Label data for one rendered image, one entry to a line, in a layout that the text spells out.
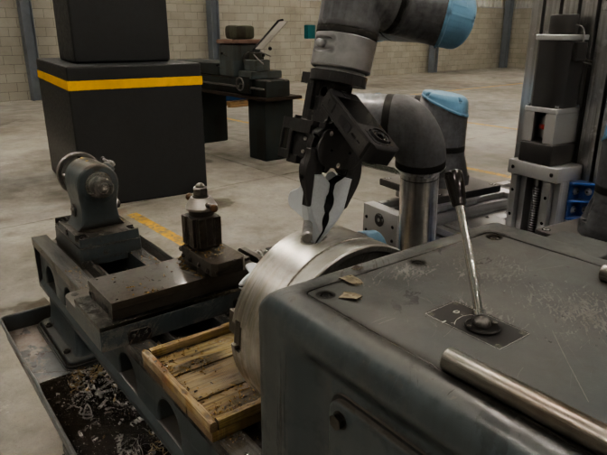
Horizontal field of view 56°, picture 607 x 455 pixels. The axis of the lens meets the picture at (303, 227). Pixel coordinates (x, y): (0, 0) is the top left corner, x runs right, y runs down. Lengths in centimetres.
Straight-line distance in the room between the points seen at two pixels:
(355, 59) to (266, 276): 35
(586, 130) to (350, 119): 86
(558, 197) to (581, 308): 73
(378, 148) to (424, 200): 51
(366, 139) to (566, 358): 29
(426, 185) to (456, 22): 43
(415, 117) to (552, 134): 41
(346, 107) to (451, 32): 18
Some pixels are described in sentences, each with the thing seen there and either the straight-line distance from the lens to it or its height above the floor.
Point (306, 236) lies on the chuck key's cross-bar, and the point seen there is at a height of 132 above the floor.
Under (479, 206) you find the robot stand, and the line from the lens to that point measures 160.
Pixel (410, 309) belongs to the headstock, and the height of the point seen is 126.
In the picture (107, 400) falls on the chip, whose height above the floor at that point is 55.
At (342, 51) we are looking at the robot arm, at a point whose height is 152.
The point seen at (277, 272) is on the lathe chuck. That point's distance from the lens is 86.
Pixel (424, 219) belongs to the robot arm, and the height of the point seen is 119.
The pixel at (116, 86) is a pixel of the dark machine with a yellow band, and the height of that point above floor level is 107.
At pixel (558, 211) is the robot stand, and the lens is 142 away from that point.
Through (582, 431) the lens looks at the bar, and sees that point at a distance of 47.
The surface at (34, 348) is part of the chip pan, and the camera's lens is 214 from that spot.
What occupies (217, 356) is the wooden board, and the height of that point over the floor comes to 88.
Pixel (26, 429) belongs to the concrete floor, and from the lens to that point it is 273.
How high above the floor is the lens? 154
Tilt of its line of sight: 19 degrees down
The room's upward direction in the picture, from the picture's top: straight up
